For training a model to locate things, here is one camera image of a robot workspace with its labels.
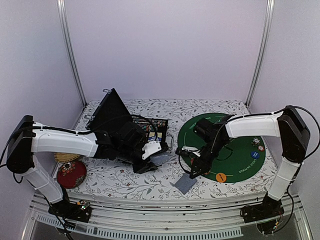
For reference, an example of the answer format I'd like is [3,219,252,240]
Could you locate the blue small blind button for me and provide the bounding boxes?
[250,151,260,159]

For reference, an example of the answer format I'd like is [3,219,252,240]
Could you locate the left aluminium frame post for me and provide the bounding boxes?
[56,0,87,107]

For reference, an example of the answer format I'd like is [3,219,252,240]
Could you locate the woven wicker basket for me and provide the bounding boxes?
[54,152,81,163]

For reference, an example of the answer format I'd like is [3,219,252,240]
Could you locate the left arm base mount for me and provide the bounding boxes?
[48,199,92,223]

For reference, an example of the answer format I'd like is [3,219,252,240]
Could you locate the poker chip row far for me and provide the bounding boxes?
[133,118,168,132]

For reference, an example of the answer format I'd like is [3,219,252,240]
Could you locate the front aluminium rail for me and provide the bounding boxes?
[21,192,313,240]

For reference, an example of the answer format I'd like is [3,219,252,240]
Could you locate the red embroidered round cushion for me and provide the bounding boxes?
[56,160,87,189]

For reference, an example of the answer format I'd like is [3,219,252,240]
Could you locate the floral tablecloth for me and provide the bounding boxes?
[67,99,277,201]

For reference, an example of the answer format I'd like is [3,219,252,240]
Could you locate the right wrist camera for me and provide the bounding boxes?
[175,146,201,157]

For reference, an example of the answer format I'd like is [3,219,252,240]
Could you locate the black poker chip case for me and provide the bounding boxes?
[86,88,169,160]

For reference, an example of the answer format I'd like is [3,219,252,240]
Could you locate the aluminium frame post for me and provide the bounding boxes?
[245,0,275,109]
[56,0,87,107]

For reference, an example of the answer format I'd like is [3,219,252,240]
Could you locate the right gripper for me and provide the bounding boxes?
[189,138,227,179]

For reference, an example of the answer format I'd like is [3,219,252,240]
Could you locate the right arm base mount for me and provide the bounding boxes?
[240,196,285,235]

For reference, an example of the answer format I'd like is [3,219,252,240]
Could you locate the right aluminium frame post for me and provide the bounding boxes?
[245,0,275,109]

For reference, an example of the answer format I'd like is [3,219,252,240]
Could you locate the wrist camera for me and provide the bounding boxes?
[175,146,201,157]
[142,141,162,160]

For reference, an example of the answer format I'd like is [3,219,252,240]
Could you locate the boxed playing cards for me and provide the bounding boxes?
[147,131,163,142]

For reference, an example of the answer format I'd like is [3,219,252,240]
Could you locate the green poker felt mat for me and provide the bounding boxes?
[177,113,266,183]

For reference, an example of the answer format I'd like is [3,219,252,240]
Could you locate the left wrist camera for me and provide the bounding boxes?
[142,141,162,160]

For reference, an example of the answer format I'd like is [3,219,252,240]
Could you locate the blue playing card deck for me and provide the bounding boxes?
[150,154,169,166]

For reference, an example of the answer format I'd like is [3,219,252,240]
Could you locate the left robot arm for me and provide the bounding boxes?
[0,115,162,217]

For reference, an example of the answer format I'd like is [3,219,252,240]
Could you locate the orange big blind button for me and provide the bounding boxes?
[215,172,227,183]

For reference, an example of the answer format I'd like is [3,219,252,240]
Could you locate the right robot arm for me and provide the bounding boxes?
[182,105,311,218]

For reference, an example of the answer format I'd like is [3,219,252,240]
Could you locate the small red chip stack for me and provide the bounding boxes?
[257,146,265,152]

